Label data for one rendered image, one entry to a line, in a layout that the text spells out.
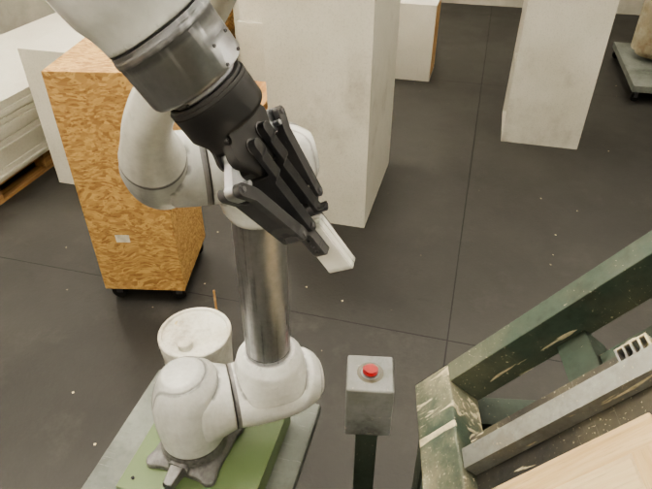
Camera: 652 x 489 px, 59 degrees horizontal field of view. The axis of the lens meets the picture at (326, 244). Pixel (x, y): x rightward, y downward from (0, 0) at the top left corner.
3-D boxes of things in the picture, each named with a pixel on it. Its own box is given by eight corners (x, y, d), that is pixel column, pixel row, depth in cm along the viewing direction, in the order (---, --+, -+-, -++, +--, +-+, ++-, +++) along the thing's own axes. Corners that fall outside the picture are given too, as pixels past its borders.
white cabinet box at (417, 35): (379, 62, 615) (383, -10, 572) (434, 67, 603) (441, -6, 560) (371, 76, 580) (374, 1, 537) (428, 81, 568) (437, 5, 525)
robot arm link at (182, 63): (218, -27, 45) (261, 38, 48) (143, 20, 50) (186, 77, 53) (172, 28, 39) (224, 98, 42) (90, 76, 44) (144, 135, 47)
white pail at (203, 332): (191, 356, 274) (176, 280, 246) (249, 369, 268) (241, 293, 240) (159, 408, 249) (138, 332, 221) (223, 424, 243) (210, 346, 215)
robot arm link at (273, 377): (229, 390, 146) (311, 371, 151) (241, 444, 134) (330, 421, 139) (187, 110, 98) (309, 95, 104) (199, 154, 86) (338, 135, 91)
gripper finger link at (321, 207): (228, 141, 52) (233, 131, 53) (295, 221, 59) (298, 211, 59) (261, 127, 50) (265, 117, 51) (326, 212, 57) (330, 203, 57)
